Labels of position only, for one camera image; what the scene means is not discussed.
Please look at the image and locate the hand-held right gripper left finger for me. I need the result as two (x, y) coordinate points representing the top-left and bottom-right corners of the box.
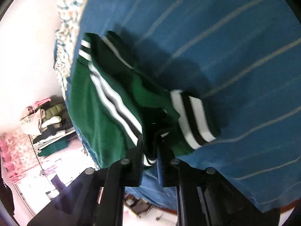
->
(26, 135), (144, 226)

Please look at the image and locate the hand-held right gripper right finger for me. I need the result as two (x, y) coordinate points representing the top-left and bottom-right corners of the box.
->
(156, 141), (281, 226)

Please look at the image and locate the green and cream varsity jacket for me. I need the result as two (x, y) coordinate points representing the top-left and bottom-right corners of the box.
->
(67, 31), (221, 170)

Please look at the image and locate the pile of hanging clothes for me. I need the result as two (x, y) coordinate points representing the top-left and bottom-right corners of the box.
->
(20, 96), (76, 158)

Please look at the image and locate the pink floral curtain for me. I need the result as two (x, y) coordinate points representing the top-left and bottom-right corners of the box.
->
(0, 129), (45, 184)

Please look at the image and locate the blue striped bed sheet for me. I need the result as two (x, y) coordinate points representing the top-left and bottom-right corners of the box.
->
(53, 0), (301, 213)

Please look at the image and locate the plaid quilt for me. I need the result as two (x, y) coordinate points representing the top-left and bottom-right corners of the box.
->
(53, 0), (97, 99)

